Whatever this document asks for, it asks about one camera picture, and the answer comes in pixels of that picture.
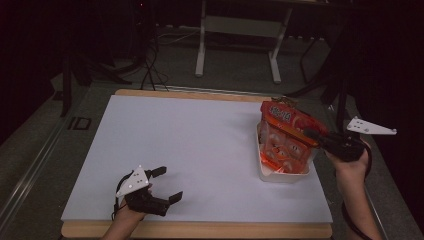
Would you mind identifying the black floor bracket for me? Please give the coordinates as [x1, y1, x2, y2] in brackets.
[68, 116, 92, 131]

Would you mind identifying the black metal stand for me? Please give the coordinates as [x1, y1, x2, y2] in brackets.
[60, 49, 133, 118]
[286, 33, 354, 136]

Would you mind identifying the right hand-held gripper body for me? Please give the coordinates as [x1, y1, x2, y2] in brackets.
[319, 116, 398, 163]

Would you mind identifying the orange snack bag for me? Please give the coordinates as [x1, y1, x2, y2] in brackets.
[259, 100, 329, 175]

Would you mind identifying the white metal desk frame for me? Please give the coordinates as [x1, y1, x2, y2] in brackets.
[194, 0, 294, 84]

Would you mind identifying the person's left hand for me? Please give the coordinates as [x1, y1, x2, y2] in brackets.
[117, 184, 154, 224]

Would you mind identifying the metal floor rail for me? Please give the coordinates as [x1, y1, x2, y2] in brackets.
[0, 111, 73, 221]
[325, 105, 389, 240]
[154, 84, 279, 98]

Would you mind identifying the wooden table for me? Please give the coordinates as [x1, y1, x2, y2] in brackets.
[60, 88, 333, 239]

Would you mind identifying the person's right hand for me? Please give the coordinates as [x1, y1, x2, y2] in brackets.
[324, 139, 372, 183]

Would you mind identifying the white divided plastic container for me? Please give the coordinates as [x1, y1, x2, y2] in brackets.
[255, 123, 316, 184]

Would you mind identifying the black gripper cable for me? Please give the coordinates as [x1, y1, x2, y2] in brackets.
[340, 143, 374, 240]
[111, 171, 134, 221]

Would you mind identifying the white paper sheet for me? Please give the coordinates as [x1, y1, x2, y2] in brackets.
[60, 94, 333, 224]

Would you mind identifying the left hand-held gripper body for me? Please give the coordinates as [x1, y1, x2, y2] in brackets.
[115, 164, 172, 217]

